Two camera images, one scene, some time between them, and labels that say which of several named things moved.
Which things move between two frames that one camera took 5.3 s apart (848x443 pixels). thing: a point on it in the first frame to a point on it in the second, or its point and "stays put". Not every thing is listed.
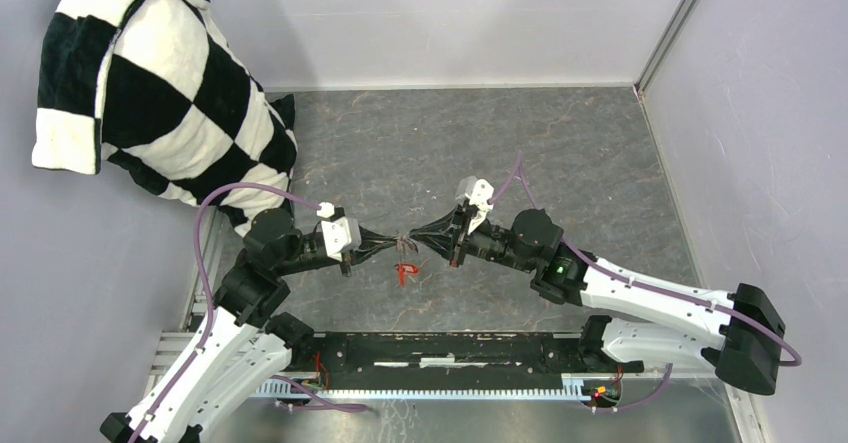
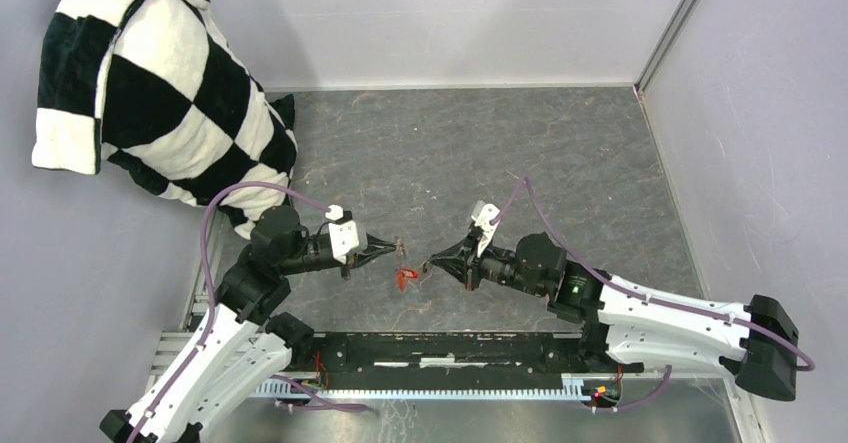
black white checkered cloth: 135,68 stays put
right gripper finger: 442,246 to 457,267
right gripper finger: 445,226 to 456,255
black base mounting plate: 448,360 stays put
